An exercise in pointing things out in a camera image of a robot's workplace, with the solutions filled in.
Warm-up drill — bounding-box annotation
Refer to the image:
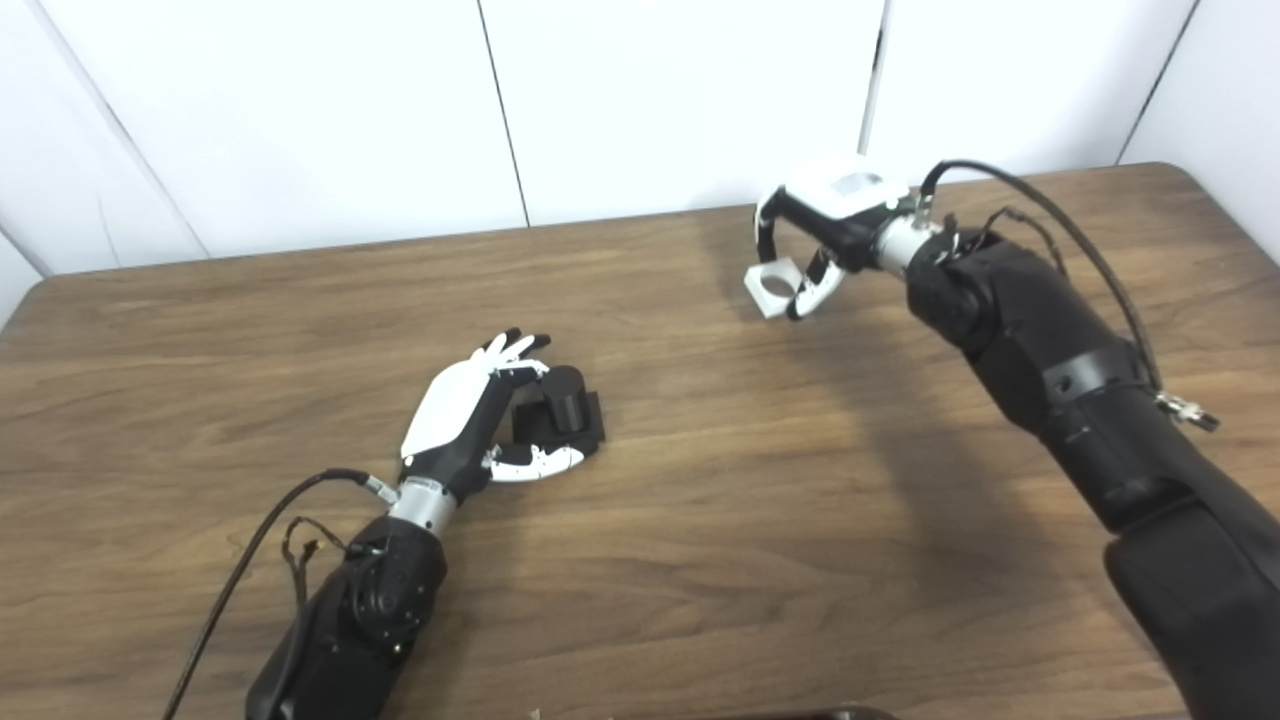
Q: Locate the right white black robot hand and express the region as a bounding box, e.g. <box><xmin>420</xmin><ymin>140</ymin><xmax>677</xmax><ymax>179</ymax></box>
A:
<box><xmin>754</xmin><ymin>155</ymin><xmax>913</xmax><ymax>322</ymax></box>

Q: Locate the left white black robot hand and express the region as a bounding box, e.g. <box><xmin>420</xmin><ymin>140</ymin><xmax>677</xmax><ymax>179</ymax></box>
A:
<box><xmin>400</xmin><ymin>327</ymin><xmax>586</xmax><ymax>501</ymax></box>

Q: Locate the black peg with square base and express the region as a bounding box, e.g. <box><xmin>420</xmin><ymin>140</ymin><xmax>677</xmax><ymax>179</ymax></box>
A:
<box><xmin>510</xmin><ymin>365</ymin><xmax>607</xmax><ymax>461</ymax></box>

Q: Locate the white square piece with hole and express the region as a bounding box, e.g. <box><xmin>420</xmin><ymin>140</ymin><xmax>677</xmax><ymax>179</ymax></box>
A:
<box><xmin>743</xmin><ymin>256</ymin><xmax>811</xmax><ymax>320</ymax></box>

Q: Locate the right thin braided wire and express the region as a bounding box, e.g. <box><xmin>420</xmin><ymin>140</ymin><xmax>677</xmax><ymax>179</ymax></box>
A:
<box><xmin>940</xmin><ymin>207</ymin><xmax>1066</xmax><ymax>276</ymax></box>

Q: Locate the thin braided wire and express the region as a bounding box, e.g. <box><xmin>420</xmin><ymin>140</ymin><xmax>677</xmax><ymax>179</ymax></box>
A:
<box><xmin>940</xmin><ymin>207</ymin><xmax>1066</xmax><ymax>276</ymax></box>
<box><xmin>281</xmin><ymin>516</ymin><xmax>351</xmax><ymax>606</ymax></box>

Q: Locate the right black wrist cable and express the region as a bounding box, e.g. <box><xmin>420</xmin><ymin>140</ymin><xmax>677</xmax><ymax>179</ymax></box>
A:
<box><xmin>915</xmin><ymin>160</ymin><xmax>1221</xmax><ymax>433</ymax></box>

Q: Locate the left thin braided wire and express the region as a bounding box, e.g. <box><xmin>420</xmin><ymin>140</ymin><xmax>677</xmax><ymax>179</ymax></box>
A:
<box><xmin>281</xmin><ymin>516</ymin><xmax>351</xmax><ymax>606</ymax></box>

